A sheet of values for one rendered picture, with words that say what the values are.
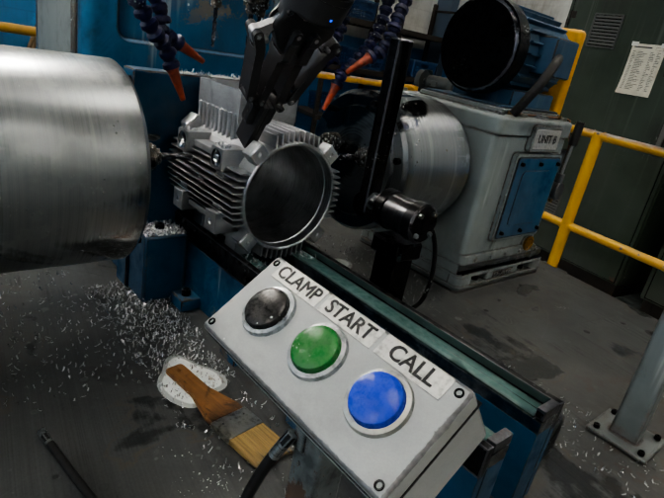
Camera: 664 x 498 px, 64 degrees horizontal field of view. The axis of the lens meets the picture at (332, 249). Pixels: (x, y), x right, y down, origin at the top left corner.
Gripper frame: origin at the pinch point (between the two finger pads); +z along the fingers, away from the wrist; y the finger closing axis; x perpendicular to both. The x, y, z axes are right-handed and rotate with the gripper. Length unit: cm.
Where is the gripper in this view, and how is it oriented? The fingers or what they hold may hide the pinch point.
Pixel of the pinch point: (254, 121)
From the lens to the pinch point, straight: 72.2
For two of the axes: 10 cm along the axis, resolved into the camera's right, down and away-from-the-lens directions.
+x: 4.6, 7.9, -4.0
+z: -4.7, 6.0, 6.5
